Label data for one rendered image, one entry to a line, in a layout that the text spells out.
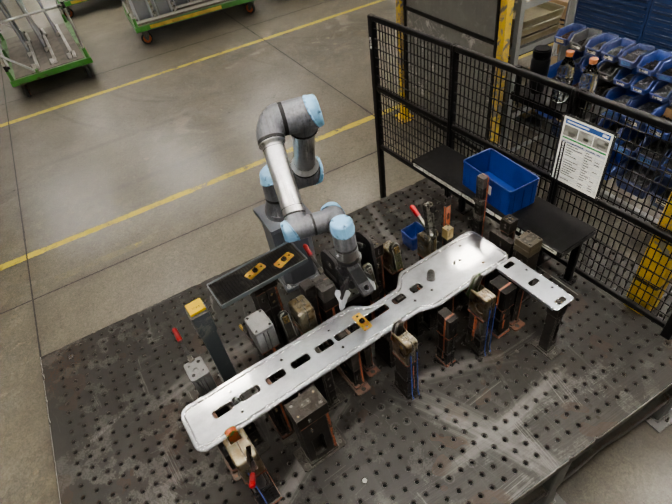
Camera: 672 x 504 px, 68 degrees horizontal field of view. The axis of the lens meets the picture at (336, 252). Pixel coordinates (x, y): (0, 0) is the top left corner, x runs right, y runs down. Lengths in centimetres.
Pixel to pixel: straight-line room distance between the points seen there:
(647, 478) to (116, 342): 253
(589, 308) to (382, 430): 105
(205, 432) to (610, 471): 189
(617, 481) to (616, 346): 75
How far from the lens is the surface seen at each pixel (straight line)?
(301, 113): 175
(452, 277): 201
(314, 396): 169
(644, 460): 291
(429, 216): 204
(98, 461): 225
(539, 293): 200
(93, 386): 247
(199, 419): 179
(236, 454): 162
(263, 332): 178
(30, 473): 333
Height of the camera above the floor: 247
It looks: 44 degrees down
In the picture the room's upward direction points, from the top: 10 degrees counter-clockwise
